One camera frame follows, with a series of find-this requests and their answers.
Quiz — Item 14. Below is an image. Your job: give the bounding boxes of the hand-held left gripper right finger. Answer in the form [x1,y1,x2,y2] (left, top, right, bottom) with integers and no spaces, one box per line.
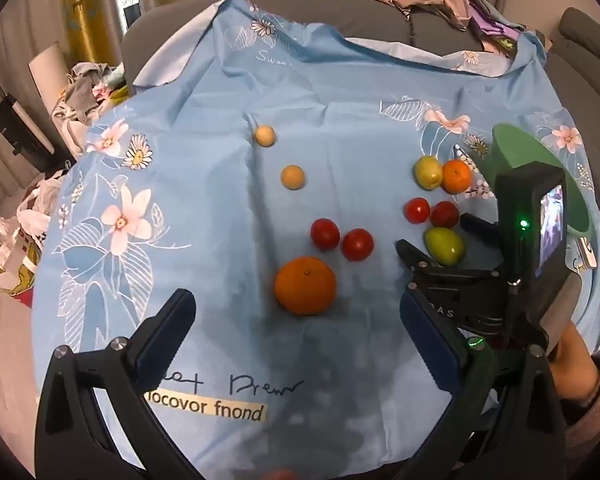
[395,290,568,480]

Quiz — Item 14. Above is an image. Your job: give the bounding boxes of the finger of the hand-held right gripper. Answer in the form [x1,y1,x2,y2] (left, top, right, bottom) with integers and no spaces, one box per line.
[459,212,503,261]
[396,238,448,286]

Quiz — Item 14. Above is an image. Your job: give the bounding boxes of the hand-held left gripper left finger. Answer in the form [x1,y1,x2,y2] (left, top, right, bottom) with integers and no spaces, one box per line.
[34,288,203,480]

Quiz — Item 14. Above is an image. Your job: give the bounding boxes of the green jujube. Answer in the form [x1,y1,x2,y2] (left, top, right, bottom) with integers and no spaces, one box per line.
[424,227,466,266]

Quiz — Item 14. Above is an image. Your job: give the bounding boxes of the red cherry tomato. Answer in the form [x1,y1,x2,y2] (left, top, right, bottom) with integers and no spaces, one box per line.
[310,218,341,251]
[342,228,375,262]
[404,197,431,224]
[430,201,460,228]

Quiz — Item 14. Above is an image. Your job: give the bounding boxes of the small orange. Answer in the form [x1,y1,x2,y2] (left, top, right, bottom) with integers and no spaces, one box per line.
[441,159,473,194]

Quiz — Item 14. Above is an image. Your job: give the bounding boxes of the green bowl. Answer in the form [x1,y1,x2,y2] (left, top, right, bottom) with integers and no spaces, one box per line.
[482,123,593,236]

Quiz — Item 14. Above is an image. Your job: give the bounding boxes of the yellow-green jujube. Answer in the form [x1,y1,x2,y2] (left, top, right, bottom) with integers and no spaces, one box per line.
[413,155,443,191]

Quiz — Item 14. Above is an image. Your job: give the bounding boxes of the large orange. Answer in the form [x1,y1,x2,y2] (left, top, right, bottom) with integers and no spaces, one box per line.
[274,256,337,316]

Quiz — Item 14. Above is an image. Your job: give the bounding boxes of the person's right forearm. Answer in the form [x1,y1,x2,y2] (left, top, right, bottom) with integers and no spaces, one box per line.
[560,350,600,443]

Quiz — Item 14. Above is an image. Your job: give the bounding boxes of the person's right hand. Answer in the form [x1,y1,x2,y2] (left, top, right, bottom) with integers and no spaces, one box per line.
[547,320,600,411]

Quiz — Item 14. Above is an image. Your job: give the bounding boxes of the blue floral cloth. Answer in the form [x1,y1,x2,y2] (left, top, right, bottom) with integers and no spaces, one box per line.
[32,0,600,478]

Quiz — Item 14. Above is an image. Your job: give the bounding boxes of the white plastic bag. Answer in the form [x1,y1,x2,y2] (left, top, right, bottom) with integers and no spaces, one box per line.
[0,170,66,281]

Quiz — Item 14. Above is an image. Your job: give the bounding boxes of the purple garment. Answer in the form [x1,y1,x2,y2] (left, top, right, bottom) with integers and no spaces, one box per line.
[467,0,526,56]

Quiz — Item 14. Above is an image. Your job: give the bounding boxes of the grey sofa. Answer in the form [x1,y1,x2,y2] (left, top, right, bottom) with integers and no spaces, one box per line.
[120,0,600,126]

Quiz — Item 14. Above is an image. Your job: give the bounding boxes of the pile of clothes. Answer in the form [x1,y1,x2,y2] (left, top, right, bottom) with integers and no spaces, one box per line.
[52,61,128,126]

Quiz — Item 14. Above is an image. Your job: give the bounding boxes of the black box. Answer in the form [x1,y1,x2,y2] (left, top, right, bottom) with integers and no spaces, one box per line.
[0,94,76,173]

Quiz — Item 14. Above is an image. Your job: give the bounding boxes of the white board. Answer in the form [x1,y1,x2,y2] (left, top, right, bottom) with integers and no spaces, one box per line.
[28,41,73,106]

